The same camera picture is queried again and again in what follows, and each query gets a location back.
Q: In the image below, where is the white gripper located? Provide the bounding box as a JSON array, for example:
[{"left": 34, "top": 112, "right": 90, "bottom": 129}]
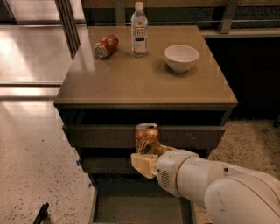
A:
[{"left": 130, "top": 144, "right": 199, "bottom": 197}]

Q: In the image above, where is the orange soda can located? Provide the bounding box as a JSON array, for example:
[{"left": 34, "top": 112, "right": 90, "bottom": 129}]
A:
[{"left": 135, "top": 122, "right": 160, "bottom": 154}]

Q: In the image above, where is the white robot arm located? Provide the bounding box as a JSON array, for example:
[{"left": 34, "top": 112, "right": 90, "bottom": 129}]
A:
[{"left": 131, "top": 150, "right": 280, "bottom": 224}]

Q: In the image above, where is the middle drawer front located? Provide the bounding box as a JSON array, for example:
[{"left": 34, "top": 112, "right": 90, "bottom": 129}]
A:
[{"left": 80, "top": 157, "right": 140, "bottom": 175}]

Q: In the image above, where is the open bottom drawer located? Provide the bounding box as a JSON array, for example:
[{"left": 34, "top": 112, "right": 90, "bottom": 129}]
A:
[{"left": 89, "top": 179, "right": 196, "bottom": 224}]

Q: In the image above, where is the grey drawer cabinet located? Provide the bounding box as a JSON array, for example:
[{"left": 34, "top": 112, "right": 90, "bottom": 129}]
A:
[{"left": 52, "top": 24, "right": 239, "bottom": 224}]

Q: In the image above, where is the top drawer front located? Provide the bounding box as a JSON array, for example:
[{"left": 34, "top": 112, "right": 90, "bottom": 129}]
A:
[{"left": 63, "top": 124, "right": 225, "bottom": 149}]

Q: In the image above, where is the red soda can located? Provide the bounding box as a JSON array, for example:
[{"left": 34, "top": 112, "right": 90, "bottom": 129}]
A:
[{"left": 94, "top": 35, "right": 119, "bottom": 59}]

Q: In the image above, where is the white ceramic bowl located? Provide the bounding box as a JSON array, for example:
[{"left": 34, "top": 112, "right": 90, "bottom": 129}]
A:
[{"left": 164, "top": 45, "right": 200, "bottom": 74}]

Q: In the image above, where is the black object on floor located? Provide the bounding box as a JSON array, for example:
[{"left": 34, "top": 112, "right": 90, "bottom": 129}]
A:
[{"left": 32, "top": 203, "right": 49, "bottom": 224}]

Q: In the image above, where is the clear plastic water bottle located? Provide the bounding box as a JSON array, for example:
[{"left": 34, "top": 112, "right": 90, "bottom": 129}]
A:
[{"left": 131, "top": 2, "right": 148, "bottom": 57}]

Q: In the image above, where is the background railing ledge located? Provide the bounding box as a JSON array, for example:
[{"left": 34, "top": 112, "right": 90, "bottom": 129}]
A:
[{"left": 81, "top": 0, "right": 280, "bottom": 39}]

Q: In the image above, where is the metal window frame post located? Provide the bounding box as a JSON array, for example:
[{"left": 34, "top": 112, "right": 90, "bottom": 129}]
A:
[{"left": 54, "top": 0, "right": 81, "bottom": 59}]

